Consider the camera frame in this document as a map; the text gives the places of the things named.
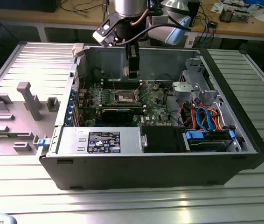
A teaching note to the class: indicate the silver CPU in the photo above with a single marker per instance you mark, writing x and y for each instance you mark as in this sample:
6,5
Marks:
130,72

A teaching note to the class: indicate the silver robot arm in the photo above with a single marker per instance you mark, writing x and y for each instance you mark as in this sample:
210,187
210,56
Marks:
129,7

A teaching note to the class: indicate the black RAM slot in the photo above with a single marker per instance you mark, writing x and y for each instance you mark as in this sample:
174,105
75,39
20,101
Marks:
108,88
108,84
108,81

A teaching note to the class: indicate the CPU socket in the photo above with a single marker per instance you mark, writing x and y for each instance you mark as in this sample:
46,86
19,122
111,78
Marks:
125,97

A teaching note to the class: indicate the blue slot clip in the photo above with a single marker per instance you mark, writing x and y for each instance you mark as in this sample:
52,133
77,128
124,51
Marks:
68,115
73,93
67,122
70,106

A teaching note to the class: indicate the round coin battery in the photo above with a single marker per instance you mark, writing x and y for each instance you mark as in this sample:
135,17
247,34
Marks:
155,87

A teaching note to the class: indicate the upright black box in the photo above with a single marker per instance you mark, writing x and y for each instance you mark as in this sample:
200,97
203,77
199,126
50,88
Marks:
195,11

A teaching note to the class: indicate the wooden workbench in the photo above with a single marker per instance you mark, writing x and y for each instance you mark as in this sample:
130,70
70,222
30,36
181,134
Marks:
52,19

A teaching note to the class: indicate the silver metal drive cage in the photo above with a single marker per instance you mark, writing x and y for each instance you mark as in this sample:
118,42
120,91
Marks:
192,70

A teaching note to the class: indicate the green motherboard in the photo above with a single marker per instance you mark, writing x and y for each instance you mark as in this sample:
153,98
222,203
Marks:
156,108

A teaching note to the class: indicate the black graphics card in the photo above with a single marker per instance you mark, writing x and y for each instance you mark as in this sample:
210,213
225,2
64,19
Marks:
116,115

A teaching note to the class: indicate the small black adapter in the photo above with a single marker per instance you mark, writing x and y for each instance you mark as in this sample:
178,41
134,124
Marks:
213,24

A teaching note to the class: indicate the white paper sheet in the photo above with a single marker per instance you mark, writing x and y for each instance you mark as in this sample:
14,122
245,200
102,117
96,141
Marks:
217,8

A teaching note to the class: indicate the dark metal heatsink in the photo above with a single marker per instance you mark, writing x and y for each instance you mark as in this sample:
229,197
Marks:
226,15

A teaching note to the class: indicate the flat black device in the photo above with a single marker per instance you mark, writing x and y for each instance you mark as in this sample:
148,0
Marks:
24,5

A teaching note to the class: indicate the black plastic shroud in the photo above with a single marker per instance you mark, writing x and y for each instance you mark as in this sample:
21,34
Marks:
162,140

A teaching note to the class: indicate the grey metal drive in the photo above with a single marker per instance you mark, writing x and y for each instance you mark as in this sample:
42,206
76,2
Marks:
241,16

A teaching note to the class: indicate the grey power supply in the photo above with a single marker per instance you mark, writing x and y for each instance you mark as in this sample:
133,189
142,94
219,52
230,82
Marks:
71,140

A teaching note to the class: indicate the blue box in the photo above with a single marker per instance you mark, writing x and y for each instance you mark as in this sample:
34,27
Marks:
258,2

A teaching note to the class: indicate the hard disk in blue carrier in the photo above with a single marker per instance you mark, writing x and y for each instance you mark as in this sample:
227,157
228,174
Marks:
206,144

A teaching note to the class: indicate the blue plastic latch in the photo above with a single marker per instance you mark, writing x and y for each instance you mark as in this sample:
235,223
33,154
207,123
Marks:
43,142

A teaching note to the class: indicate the black grey PC case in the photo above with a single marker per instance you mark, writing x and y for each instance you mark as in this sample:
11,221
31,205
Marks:
146,172

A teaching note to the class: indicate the grey parts rack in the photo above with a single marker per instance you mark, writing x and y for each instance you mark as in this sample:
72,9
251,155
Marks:
17,126

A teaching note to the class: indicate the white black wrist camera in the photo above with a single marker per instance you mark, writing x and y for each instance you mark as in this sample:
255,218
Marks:
101,37

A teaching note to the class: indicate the black camera bracket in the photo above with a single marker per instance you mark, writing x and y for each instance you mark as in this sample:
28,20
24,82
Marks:
155,12

